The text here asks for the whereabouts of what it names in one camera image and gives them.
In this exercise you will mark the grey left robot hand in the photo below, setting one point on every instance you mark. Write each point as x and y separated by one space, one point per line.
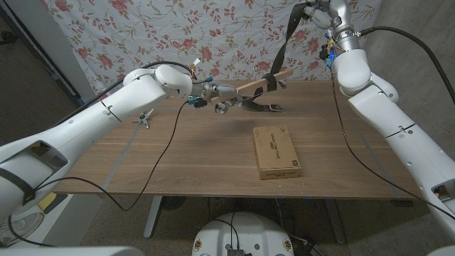
227 93

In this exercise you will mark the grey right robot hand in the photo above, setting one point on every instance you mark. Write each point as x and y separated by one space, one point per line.
339 14

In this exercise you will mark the long wooden stick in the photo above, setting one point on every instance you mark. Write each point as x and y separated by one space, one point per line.
252 85

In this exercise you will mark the black leather belt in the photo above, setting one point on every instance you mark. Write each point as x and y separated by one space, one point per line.
284 49

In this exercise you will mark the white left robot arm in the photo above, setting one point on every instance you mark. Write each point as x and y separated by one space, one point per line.
106 110

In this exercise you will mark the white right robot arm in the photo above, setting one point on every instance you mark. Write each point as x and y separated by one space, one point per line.
391 113

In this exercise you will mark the brown cardboard box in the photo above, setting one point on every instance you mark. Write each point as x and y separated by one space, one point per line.
277 153

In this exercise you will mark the floral backdrop cloth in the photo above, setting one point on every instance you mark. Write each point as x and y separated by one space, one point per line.
213 35

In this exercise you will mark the small metal clamp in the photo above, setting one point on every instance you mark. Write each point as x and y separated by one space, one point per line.
144 119

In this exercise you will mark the black round fan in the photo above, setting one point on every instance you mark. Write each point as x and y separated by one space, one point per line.
173 202

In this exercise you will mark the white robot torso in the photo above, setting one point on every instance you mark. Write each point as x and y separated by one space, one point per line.
245 234

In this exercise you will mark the grey table leg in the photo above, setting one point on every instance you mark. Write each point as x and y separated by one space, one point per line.
153 217
335 220

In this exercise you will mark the black power adapter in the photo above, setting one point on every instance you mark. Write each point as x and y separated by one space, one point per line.
313 249

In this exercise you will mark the yellow black foot pedal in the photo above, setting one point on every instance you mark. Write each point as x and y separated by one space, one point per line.
47 201

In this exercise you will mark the grey sneaker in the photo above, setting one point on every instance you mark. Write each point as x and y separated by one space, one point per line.
25 227

